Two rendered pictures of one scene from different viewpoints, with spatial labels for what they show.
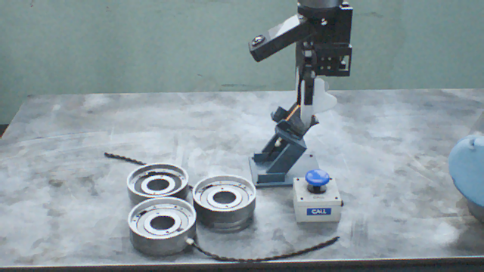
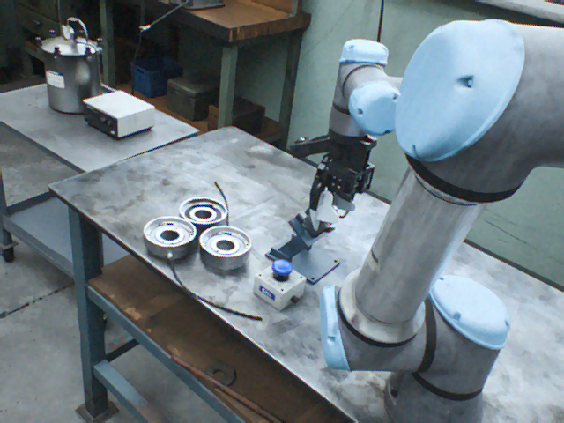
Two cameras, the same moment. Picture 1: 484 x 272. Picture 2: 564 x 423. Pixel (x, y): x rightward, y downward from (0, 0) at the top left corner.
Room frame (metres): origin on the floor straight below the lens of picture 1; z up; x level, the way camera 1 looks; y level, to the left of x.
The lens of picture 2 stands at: (0.16, -0.63, 1.52)
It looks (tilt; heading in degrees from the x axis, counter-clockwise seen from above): 32 degrees down; 39
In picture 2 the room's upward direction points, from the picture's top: 8 degrees clockwise
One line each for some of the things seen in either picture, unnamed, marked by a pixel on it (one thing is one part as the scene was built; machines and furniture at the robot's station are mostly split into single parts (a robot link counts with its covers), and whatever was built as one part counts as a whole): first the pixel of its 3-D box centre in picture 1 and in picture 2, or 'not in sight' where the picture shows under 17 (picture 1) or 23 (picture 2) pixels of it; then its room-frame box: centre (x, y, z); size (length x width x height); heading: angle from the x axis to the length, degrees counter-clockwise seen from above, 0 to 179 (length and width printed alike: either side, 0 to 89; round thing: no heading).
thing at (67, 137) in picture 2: not in sight; (89, 198); (1.09, 1.01, 0.34); 0.67 x 0.46 x 0.68; 96
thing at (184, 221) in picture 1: (162, 227); (169, 239); (0.76, 0.12, 0.82); 0.08 x 0.08 x 0.02
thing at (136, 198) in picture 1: (158, 188); (203, 217); (0.87, 0.14, 0.82); 0.10 x 0.10 x 0.04
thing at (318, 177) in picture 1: (317, 186); (280, 274); (0.83, -0.12, 0.85); 0.04 x 0.04 x 0.05
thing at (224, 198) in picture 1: (224, 201); (225, 248); (0.83, 0.03, 0.82); 0.10 x 0.10 x 0.04
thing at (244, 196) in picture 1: (224, 202); (225, 248); (0.83, 0.03, 0.82); 0.08 x 0.08 x 0.02
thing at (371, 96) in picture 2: not in sight; (383, 101); (0.90, -0.21, 1.22); 0.11 x 0.11 x 0.08; 48
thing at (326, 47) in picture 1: (321, 39); (345, 161); (0.96, -0.13, 1.06); 0.09 x 0.08 x 0.12; 95
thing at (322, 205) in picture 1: (319, 199); (281, 285); (0.83, -0.13, 0.82); 0.08 x 0.07 x 0.05; 92
